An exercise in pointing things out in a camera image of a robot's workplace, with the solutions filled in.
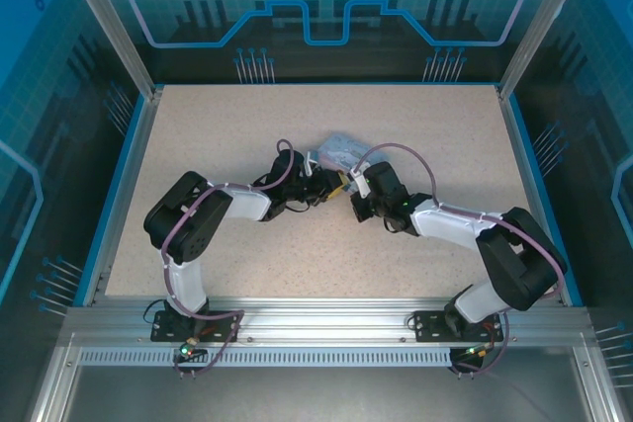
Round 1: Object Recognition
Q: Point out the light blue zippered pouch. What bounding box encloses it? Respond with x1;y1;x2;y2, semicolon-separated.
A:
316;130;374;174

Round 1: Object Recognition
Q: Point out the grey metal sheet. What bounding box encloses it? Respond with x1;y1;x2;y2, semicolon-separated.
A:
63;365;594;422

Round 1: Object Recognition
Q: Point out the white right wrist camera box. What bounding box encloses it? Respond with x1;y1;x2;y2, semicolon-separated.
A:
348;167;371;200

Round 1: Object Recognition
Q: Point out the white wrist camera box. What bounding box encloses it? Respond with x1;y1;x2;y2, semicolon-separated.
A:
348;167;371;200
302;148;325;177

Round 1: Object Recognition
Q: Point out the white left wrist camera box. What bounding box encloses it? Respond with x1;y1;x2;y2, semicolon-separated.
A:
302;148;325;177

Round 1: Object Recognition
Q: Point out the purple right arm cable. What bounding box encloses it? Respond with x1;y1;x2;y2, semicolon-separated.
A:
354;142;568;377

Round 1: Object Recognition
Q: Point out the aluminium mounting rail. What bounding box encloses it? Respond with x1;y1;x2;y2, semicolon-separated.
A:
63;295;592;345

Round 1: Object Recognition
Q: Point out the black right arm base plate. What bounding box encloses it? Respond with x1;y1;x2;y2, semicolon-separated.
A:
411;309;505;343

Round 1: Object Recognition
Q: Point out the aluminium side rail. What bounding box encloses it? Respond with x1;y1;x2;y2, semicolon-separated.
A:
81;88;164;307
497;88;575;307

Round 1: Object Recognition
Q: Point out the slotted grey cable duct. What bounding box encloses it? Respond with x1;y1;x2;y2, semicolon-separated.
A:
77;348;455;370

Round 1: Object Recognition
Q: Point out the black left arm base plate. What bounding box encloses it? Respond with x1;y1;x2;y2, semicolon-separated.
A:
149;309;242;344

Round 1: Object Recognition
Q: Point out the aluminium frame post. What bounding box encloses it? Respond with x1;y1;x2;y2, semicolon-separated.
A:
497;0;597;102
54;0;165;102

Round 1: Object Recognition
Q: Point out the aluminium frame bar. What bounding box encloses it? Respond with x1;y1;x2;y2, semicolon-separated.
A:
571;337;627;422
29;332;83;422

